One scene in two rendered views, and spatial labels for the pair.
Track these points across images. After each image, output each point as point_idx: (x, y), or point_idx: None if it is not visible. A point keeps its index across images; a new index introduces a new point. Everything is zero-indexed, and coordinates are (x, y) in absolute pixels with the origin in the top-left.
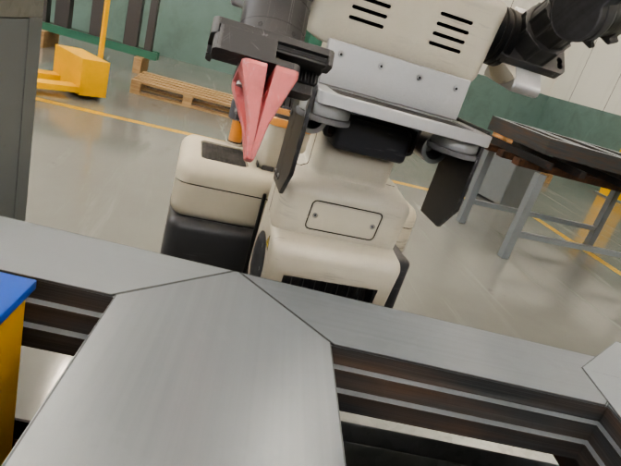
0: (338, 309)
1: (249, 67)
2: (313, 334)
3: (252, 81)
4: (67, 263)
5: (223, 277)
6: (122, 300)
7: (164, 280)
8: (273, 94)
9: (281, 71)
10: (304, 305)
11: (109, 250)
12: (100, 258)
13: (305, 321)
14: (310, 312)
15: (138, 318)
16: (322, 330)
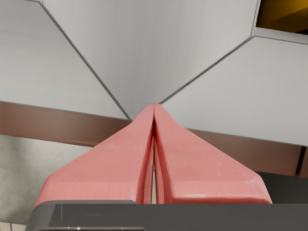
0: (22, 73)
1: (236, 172)
2: (58, 15)
3: (203, 154)
4: (298, 79)
5: (149, 101)
6: (244, 26)
7: (209, 76)
8: (127, 147)
9: (111, 182)
10: (62, 69)
11: (265, 121)
12: (272, 101)
13: (64, 37)
14: (57, 57)
15: (228, 1)
16: (47, 24)
